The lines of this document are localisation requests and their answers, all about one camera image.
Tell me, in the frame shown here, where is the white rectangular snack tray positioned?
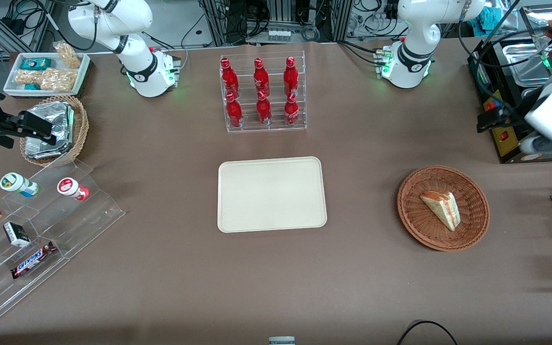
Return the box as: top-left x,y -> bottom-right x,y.
3,52 -> 91,97

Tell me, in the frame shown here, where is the clear granola snack bag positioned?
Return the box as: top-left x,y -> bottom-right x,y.
40,68 -> 78,92
14,69 -> 46,87

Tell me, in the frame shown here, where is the black countertop appliance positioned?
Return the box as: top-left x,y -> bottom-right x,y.
467,37 -> 552,165

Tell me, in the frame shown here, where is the red cola bottle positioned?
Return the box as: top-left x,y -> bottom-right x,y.
284,92 -> 301,127
225,92 -> 244,128
283,57 -> 301,97
220,57 -> 240,98
255,90 -> 273,127
253,57 -> 271,97

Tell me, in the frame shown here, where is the deep light wicker basket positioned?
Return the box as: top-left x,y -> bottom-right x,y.
19,95 -> 89,168

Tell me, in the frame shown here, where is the snickers chocolate bar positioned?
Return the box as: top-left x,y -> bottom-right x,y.
11,241 -> 58,280

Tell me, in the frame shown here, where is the round brown wicker basket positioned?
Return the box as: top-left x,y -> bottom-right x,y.
397,165 -> 491,253

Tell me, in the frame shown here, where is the teal snack box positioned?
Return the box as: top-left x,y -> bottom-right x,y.
21,57 -> 52,71

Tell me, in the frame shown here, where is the black looped cable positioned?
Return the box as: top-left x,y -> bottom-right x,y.
397,320 -> 459,345

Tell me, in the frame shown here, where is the small black white carton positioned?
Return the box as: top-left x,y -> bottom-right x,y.
3,222 -> 31,248

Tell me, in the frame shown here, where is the aluminium foil container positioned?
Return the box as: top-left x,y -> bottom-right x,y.
24,101 -> 75,160

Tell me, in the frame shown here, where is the clear bag of nuts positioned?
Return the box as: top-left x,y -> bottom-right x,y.
53,41 -> 81,69

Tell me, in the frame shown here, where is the clear acrylic stepped display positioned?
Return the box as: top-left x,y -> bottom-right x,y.
0,160 -> 126,327

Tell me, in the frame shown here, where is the beige plastic serving tray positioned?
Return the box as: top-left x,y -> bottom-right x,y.
217,156 -> 328,234

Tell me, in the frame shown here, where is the teal cloth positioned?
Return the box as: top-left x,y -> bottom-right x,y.
479,6 -> 503,32

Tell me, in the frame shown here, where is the red lidded yogurt cup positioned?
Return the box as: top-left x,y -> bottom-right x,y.
57,177 -> 90,201

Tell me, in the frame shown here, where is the aluminium frame equipment rack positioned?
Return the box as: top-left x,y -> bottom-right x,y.
198,0 -> 354,46

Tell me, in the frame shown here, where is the steel pan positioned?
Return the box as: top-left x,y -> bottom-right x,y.
501,41 -> 552,88
519,6 -> 552,40

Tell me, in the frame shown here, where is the wrapped triangle sandwich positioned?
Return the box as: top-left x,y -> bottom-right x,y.
419,190 -> 462,232

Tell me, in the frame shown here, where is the green lidded yogurt cup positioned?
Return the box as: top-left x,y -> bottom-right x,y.
0,172 -> 40,198

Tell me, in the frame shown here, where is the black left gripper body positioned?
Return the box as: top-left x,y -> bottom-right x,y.
494,103 -> 529,131

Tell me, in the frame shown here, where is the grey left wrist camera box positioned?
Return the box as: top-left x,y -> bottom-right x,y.
519,136 -> 552,155

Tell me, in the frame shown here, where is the clear acrylic bottle rack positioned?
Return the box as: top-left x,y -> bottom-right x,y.
219,50 -> 308,134

